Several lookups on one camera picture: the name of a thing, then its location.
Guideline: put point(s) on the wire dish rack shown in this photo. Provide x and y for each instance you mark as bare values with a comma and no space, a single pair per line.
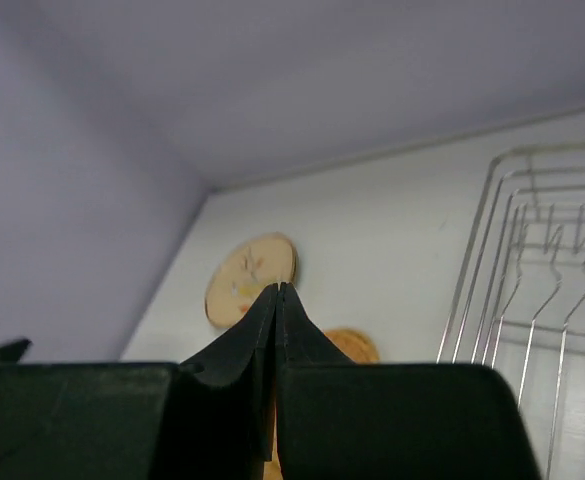
519,302

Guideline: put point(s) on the small orange woven tray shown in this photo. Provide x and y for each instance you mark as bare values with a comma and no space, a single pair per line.
355,344

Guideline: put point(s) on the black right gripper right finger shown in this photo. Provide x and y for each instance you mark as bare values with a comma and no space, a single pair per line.
337,419

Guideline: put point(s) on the beige ceramic bird plate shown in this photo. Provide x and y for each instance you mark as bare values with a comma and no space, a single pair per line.
252,266

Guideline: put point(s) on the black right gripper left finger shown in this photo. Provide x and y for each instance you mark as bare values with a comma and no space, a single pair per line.
208,417

